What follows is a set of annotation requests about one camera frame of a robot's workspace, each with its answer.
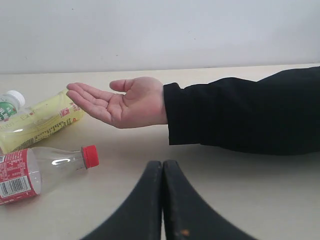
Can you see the yellow drink bottle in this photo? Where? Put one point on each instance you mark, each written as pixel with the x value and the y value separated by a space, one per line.
pixel 38 122

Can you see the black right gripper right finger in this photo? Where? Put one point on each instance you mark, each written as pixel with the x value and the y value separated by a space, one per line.
pixel 187 216

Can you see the open human hand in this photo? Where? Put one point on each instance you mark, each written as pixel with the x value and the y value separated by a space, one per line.
pixel 136 103

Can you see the black sleeved forearm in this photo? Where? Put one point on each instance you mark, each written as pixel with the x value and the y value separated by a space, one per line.
pixel 277 115

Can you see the clear bottle red label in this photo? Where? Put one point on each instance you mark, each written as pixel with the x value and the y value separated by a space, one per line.
pixel 29 172

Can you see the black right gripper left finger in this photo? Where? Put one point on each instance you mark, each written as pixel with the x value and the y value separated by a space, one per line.
pixel 139 217

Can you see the white green capped bottle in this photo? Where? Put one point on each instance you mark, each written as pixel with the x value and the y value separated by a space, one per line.
pixel 10 103

